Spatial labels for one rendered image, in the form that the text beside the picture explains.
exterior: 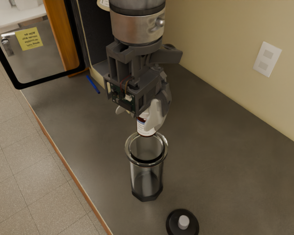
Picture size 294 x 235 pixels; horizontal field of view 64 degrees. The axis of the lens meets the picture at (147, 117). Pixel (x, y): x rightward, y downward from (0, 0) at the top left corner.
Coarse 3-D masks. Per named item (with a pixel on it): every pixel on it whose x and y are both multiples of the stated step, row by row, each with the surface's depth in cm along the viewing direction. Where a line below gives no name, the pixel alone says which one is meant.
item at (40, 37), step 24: (0, 0) 75; (24, 0) 78; (48, 0) 82; (0, 24) 80; (24, 24) 83; (48, 24) 87; (24, 48) 89; (48, 48) 93; (72, 48) 98; (24, 72) 95; (48, 72) 100
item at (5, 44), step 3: (3, 42) 82; (6, 42) 83; (3, 45) 83; (6, 45) 83; (9, 45) 84; (6, 48) 84; (9, 48) 84; (6, 51) 85; (9, 51) 85; (12, 51) 86; (9, 54) 86; (12, 54) 86
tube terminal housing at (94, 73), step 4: (80, 16) 89; (84, 36) 96; (92, 68) 106; (92, 72) 109; (96, 72) 104; (92, 76) 111; (96, 76) 107; (100, 76) 103; (96, 80) 110; (100, 80) 105; (100, 84) 108; (108, 84) 99; (104, 88) 106; (108, 88) 102; (108, 92) 104; (128, 112) 96
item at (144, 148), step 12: (156, 132) 61; (132, 144) 61; (144, 144) 65; (156, 144) 63; (132, 156) 56; (144, 156) 69; (156, 156) 67; (132, 168) 61; (144, 168) 57; (156, 168) 59; (132, 180) 67; (144, 180) 62; (156, 180) 64; (144, 192) 67; (156, 192) 70
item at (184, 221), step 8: (168, 216) 66; (176, 216) 65; (184, 216) 62; (192, 216) 65; (168, 224) 64; (176, 224) 64; (184, 224) 61; (192, 224) 64; (168, 232) 63; (176, 232) 63; (184, 232) 63; (192, 232) 63
